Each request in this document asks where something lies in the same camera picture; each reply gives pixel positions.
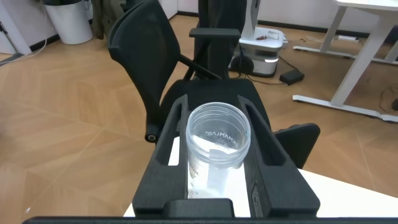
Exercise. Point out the white standing desk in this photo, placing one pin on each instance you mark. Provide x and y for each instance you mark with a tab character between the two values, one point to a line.
357	62

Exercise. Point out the blue pigment test tube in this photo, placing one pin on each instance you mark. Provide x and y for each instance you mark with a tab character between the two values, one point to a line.
217	149

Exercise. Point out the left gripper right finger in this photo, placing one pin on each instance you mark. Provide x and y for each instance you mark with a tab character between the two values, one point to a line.
276	186

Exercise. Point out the white humanoid robot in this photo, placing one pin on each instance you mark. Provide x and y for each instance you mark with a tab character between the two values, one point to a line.
264	43

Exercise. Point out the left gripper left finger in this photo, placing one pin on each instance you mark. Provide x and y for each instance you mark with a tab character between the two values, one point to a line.
161	180

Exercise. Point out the olive green jacket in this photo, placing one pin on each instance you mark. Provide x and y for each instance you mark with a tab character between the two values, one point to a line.
105	18

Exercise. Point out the white power strip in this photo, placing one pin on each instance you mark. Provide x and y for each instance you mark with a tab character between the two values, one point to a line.
347	38

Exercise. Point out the black power adapter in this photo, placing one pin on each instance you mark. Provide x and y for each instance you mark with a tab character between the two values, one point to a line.
291	77

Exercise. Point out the black office chair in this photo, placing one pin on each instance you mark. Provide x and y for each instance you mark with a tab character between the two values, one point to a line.
146	56

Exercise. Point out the white plant pot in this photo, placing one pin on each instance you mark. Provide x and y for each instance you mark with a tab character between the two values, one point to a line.
70	25

